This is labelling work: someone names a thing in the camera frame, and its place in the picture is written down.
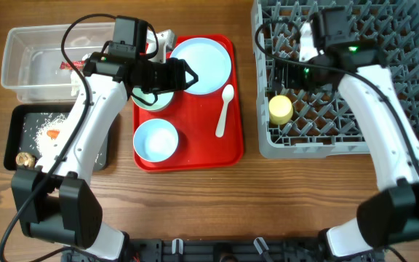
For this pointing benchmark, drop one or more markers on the yellow plastic cup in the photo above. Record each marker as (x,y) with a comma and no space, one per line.
(280,109)

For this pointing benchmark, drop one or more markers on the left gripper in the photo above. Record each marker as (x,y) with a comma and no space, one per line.
(178,67)

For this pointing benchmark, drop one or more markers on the white plastic spoon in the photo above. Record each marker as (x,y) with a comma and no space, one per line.
(227,96)

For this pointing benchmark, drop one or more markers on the light blue plate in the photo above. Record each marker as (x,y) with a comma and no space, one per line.
(209,60)

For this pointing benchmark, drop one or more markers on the orange carrot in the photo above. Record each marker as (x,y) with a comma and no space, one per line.
(53,134)

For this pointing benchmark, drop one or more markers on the large white napkin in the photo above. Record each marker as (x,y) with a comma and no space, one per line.
(76,84)

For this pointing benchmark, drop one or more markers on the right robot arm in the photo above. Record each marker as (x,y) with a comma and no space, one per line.
(359,72)

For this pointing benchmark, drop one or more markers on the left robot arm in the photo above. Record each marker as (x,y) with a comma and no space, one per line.
(53,198)

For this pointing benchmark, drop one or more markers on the light blue rice bowl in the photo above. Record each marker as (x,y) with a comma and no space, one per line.
(155,140)

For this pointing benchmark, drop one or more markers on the red snack wrapper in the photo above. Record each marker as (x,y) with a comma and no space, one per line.
(78,64)

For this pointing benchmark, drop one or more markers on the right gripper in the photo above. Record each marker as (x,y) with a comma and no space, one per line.
(290,79)

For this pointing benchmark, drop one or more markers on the red plastic tray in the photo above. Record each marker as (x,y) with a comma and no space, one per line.
(195,118)

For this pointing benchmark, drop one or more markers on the white rice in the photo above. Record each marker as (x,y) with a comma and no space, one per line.
(34,139)

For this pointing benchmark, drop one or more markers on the brown food scrap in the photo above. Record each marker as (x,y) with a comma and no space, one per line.
(24,159)

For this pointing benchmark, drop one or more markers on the black food waste tray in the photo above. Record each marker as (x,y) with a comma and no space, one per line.
(16,126)

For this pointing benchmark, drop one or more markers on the clear plastic bin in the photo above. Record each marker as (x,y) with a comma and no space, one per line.
(31,65)

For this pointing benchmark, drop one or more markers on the grey dishwasher rack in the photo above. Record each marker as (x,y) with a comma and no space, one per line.
(406,36)

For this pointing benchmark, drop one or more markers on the mint green bowl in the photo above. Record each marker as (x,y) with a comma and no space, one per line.
(162,102)

